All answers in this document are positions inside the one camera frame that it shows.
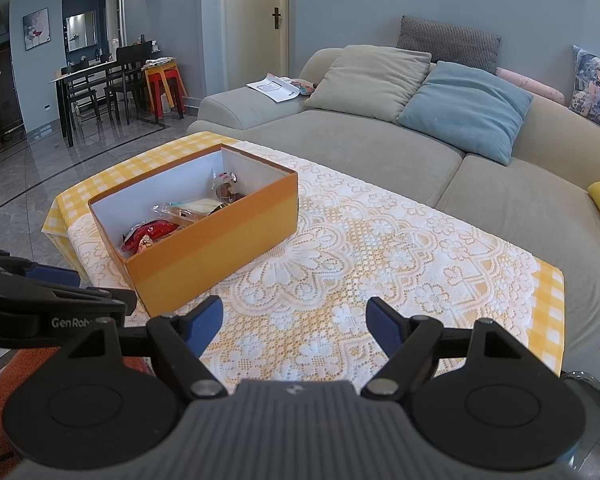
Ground cartoon print cushion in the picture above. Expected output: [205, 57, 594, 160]
[568, 45, 600, 138]

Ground small framed wall picture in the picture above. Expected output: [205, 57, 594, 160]
[22, 8, 49, 51]

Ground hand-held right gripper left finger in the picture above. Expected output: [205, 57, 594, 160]
[62, 295, 229, 402]

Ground pink bolster cushion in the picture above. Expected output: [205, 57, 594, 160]
[495, 67, 567, 107]

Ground blue cushion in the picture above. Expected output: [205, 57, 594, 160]
[396, 61, 533, 167]

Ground black dining chair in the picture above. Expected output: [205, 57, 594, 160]
[105, 45, 153, 126]
[60, 62, 106, 126]

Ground grey checkered cushion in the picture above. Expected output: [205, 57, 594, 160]
[396, 15, 502, 75]

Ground wall mirror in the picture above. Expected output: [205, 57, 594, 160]
[65, 12, 98, 52]

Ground yellow stool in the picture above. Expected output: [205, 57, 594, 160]
[145, 61, 189, 103]

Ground orange rug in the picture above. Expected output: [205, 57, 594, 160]
[0, 347, 148, 461]

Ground white paper sheets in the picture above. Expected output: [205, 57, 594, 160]
[246, 74, 303, 103]

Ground red snack packet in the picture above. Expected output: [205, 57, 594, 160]
[121, 220, 181, 253]

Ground brown pastry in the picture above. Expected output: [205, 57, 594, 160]
[211, 171, 247, 206]

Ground lace and yellow tablecloth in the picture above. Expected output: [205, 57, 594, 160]
[41, 131, 566, 379]

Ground grey-beige sofa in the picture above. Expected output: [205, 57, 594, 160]
[186, 47, 600, 392]

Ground sandwich bread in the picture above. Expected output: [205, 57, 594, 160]
[152, 199, 226, 226]

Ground beige cushion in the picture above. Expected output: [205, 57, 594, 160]
[303, 45, 432, 123]

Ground orange cardboard box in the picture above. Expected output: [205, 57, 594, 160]
[88, 143, 299, 318]

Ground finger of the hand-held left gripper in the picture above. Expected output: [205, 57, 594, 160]
[0, 268, 139, 318]
[0, 245, 82, 289]

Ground white lace tablecloth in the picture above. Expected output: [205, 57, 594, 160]
[69, 142, 538, 397]

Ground cream door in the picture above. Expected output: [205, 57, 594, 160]
[220, 0, 291, 97]

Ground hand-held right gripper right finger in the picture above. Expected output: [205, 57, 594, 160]
[360, 296, 537, 402]

